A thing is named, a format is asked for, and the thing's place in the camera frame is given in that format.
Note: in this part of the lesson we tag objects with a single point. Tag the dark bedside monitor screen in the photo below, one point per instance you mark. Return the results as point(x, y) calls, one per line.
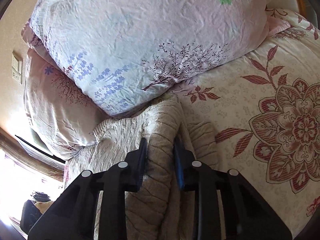
point(32, 142)

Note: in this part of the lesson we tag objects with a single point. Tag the pink floral left pillow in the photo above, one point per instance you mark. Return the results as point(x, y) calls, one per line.
point(58, 111)

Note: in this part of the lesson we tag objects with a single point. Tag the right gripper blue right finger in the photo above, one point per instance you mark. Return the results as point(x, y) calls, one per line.
point(226, 205)

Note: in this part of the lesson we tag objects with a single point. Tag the window with wooden frame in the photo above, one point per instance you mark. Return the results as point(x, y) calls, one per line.
point(21, 176)

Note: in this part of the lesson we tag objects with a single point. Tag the beige cable knit sweater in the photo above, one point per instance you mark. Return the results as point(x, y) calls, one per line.
point(159, 210)

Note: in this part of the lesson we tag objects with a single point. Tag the floral bed sheet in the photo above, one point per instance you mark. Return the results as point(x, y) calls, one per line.
point(264, 108)

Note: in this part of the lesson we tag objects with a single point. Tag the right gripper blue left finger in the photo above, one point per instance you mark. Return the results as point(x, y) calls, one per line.
point(93, 205)

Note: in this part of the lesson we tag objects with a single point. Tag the white wall switch socket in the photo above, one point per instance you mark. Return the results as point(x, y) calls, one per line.
point(16, 67)

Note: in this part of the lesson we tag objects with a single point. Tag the pink lavender print right pillow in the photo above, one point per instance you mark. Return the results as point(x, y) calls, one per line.
point(124, 53)

